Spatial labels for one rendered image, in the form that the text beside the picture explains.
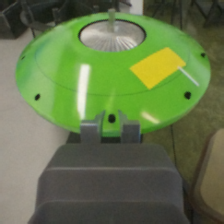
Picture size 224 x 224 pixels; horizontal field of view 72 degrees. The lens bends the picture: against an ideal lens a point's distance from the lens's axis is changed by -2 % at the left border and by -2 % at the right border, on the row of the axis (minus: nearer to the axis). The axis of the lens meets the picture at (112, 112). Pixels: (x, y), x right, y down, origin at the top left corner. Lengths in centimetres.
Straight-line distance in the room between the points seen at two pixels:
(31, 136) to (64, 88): 20
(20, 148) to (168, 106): 30
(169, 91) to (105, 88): 8
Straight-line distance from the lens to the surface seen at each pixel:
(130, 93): 18
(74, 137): 33
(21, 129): 40
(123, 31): 27
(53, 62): 23
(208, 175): 70
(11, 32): 73
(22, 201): 33
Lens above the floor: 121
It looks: 53 degrees down
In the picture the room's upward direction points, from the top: 1 degrees counter-clockwise
